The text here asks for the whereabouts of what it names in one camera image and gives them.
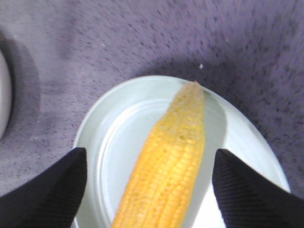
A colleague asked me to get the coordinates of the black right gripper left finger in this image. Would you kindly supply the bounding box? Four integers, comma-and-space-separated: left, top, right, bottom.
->
0, 148, 86, 228

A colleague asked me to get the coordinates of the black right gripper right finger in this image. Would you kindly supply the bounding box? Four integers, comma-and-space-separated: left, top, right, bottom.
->
212, 149, 304, 228

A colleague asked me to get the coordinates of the pale green round plate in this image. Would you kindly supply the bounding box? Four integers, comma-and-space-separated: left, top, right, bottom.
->
74, 76, 290, 228

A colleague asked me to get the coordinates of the yellow corn cob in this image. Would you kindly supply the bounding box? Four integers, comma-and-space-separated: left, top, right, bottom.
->
112, 82, 205, 228

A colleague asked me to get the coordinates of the grey-green electric cooking pot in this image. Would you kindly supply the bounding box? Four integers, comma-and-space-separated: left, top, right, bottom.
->
0, 51, 12, 139

